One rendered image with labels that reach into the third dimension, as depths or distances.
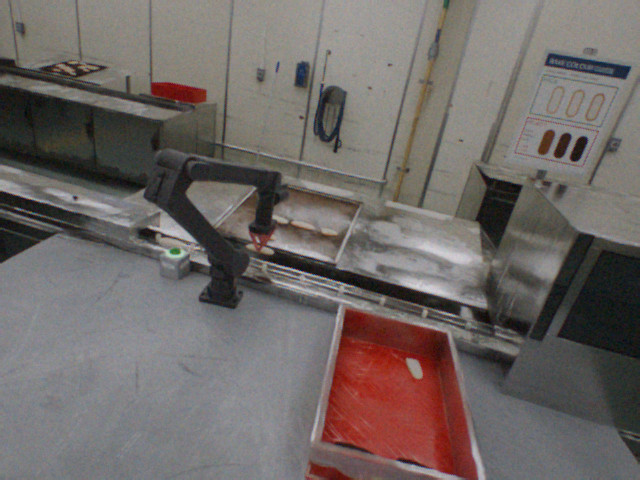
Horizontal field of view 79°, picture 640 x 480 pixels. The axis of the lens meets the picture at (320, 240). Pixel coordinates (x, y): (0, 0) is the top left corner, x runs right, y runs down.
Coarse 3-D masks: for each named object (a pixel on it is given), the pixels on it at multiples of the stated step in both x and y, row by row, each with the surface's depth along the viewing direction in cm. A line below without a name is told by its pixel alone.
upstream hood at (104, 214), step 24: (0, 168) 161; (0, 192) 143; (24, 192) 144; (48, 192) 148; (72, 192) 151; (48, 216) 142; (72, 216) 139; (96, 216) 136; (120, 216) 140; (144, 216) 143
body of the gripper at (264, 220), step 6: (258, 210) 125; (264, 210) 125; (270, 210) 125; (258, 216) 126; (264, 216) 125; (270, 216) 127; (252, 222) 128; (258, 222) 127; (264, 222) 126; (270, 222) 128; (276, 222) 133; (252, 228) 125; (258, 228) 125; (264, 228) 125
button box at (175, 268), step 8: (160, 256) 125; (168, 256) 125; (184, 256) 127; (160, 264) 126; (168, 264) 125; (176, 264) 124; (184, 264) 128; (192, 264) 132; (160, 272) 127; (168, 272) 126; (176, 272) 126; (184, 272) 129
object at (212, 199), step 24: (192, 192) 200; (216, 192) 206; (240, 192) 212; (168, 216) 169; (216, 216) 178; (288, 264) 149; (312, 264) 152; (384, 288) 144; (456, 312) 138; (480, 312) 140
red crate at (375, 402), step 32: (352, 352) 109; (384, 352) 111; (352, 384) 98; (384, 384) 100; (416, 384) 102; (352, 416) 89; (384, 416) 91; (416, 416) 92; (384, 448) 83; (416, 448) 84; (448, 448) 86
